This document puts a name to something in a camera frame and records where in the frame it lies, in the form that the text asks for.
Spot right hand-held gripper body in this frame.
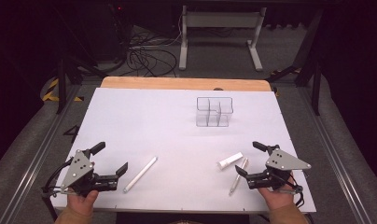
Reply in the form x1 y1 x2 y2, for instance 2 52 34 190
246 147 313 195

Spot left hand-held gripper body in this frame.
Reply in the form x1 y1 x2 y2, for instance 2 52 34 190
59 148 119 198

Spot clear silver pen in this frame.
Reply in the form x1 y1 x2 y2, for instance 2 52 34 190
228 157 250 196

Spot short white tube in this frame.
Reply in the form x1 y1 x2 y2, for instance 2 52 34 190
216 151 244 171

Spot clear acrylic organizer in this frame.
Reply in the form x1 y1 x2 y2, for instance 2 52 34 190
195 96 234 128

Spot person's left hand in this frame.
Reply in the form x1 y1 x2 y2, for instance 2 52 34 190
66 189 100 216

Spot person's right hand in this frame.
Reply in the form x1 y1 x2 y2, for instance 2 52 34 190
258 187 296 213

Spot long white pen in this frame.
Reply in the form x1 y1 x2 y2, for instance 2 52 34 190
122 156 159 194

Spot white table board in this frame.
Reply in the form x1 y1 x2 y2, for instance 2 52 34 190
50 87 317 215

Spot black metal stand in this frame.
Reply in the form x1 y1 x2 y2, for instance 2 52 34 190
265 7 325 117
56 57 107 115

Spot yellow black hazard tape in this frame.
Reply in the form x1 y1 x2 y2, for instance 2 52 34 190
41 77 85 103

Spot wooden table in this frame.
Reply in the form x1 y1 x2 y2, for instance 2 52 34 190
100 76 272 92

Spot dark equipment with red light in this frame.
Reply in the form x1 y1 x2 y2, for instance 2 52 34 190
83 0 134 63

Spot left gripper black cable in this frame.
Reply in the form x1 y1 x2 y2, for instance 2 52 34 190
41 157 76 222

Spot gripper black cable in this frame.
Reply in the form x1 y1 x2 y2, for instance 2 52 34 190
296 186 306 209
41 157 76 222

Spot aluminium floor rail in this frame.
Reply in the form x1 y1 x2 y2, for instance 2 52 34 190
0 85 82 224
298 87 368 224

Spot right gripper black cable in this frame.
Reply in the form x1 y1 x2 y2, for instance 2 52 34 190
296 186 306 209

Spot black floor cables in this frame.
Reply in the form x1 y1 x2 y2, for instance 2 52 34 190
126 27 183 78

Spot white metal stand frame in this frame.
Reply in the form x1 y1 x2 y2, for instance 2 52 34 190
177 4 268 73

